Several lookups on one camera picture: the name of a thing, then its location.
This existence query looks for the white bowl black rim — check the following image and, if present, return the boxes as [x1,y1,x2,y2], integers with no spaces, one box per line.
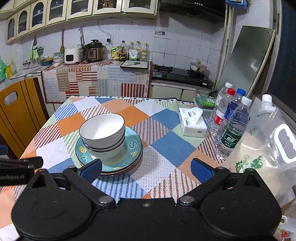
[79,113,125,149]

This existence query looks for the yellow wooden chair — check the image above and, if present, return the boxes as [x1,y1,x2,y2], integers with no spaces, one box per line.
[1,77,49,158]

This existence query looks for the pink plate under stack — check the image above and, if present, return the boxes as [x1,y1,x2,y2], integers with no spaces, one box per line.
[78,148,144,177]

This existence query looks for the patchwork tablecloth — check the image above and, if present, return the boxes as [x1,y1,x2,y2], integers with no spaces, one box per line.
[0,95,223,241]

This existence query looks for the red cap water bottle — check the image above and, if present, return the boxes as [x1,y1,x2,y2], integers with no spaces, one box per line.
[210,88,235,137]

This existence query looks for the white tissue pack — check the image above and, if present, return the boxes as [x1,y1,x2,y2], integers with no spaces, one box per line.
[179,107,208,138]

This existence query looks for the teal alphabet plate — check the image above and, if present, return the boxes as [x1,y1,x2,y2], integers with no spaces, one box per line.
[75,126,143,175]

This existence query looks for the green label water bottle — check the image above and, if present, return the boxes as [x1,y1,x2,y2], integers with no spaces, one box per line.
[215,96,252,161]

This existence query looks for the clear rice bag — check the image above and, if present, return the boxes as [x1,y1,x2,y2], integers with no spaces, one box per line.
[223,94,295,205]

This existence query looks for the green plastic basket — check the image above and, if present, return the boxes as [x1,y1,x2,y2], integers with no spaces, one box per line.
[195,91,216,109]

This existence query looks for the white cap water bottle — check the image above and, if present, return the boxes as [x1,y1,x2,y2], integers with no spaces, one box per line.
[215,82,233,109]

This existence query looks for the blue cap water bottle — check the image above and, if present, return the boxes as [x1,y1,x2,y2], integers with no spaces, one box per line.
[224,88,246,126]

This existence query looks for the striped counter cloth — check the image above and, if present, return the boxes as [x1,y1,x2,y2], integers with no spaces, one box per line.
[42,59,153,103]

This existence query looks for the white pot on stove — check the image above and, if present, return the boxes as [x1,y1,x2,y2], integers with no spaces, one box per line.
[190,60,207,73]

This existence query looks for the white rice cooker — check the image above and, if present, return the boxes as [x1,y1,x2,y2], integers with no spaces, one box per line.
[64,47,84,64]

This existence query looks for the black gas stove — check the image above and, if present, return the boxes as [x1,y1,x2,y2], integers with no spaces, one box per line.
[152,65,213,89]

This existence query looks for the metal sheet leaning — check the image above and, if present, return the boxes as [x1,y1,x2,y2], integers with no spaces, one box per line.
[216,26,275,97]

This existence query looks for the cutting board with knife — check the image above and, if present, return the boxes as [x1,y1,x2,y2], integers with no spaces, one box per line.
[120,60,148,69]

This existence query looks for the black pressure cooker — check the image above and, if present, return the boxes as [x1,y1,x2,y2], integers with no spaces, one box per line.
[85,39,105,63]

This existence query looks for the yellow snack bag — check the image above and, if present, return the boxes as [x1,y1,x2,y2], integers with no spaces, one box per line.
[110,46,122,60]

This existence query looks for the oil bottle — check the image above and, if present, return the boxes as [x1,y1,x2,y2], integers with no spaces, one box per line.
[128,42,137,61]
[142,42,149,61]
[135,41,142,61]

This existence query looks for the wall cabinets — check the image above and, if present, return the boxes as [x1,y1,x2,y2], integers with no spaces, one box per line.
[1,0,159,43]

